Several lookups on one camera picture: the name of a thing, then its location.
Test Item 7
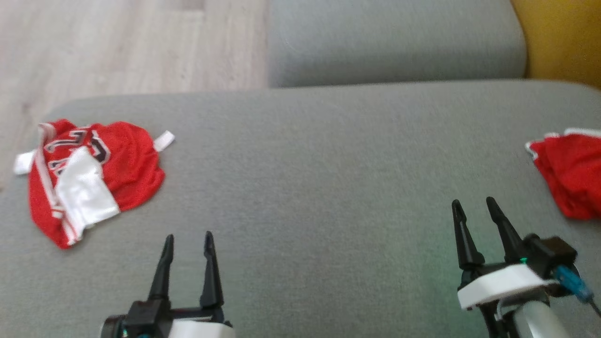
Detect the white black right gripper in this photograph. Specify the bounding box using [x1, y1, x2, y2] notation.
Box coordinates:
[451, 197, 557, 338]

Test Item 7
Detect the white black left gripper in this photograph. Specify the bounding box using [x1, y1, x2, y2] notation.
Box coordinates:
[148, 231, 235, 338]

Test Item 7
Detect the red shirt with white sleeves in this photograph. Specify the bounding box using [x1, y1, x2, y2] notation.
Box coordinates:
[13, 120, 176, 250]

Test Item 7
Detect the red garment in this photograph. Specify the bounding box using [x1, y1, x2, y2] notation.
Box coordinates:
[524, 128, 601, 221]

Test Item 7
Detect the grey fabric sofa seat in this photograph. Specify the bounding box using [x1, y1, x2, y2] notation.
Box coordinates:
[0, 79, 601, 338]

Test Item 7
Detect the large yellow sofa back cushion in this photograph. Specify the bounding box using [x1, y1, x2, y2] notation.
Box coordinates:
[510, 0, 601, 91]

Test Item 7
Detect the light grey sofa seat cushion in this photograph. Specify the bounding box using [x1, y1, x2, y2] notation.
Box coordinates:
[267, 0, 527, 89]

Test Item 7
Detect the right camera cable blue plug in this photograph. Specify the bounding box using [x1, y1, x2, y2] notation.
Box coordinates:
[554, 265, 601, 316]

